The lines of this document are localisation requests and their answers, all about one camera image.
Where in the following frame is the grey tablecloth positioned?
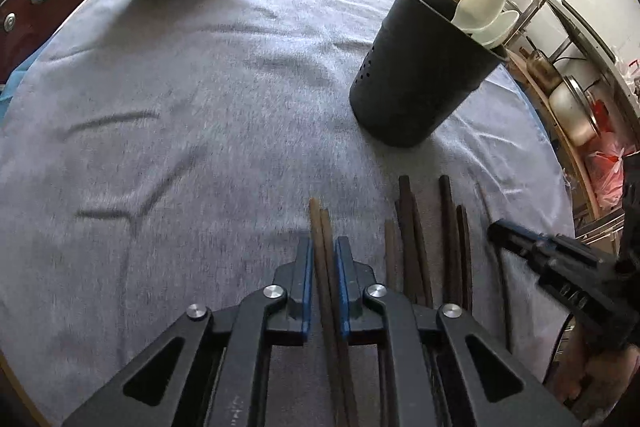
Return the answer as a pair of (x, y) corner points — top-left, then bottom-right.
(0, 0), (576, 427)

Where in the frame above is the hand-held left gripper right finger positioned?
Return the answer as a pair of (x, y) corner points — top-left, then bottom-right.
(335, 236), (583, 427)

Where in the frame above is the red plastic bag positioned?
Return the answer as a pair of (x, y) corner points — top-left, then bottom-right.
(585, 132), (627, 208)

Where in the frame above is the steel pot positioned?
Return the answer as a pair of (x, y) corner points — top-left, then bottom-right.
(547, 74), (601, 146)

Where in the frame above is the brown pot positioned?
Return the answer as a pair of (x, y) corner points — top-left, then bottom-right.
(525, 49), (554, 91)

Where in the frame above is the person's right hand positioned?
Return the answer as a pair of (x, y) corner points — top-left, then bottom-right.
(552, 341), (640, 426)

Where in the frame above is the metal kitchen rack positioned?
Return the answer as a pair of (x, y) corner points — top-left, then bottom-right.
(505, 0), (640, 233)

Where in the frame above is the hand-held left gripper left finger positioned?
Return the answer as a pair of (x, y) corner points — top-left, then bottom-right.
(62, 234), (316, 427)

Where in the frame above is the blue table cover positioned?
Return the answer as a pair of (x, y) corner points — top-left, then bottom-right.
(0, 52), (38, 108)

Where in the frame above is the row of dark chopsticks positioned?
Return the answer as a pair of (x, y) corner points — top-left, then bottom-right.
(382, 174), (513, 350)

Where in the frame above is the black perforated utensil holder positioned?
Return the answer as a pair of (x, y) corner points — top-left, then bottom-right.
(349, 0), (508, 148)

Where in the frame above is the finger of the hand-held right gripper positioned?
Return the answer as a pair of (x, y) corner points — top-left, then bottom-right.
(492, 219), (560, 251)
(487, 228), (541, 271)

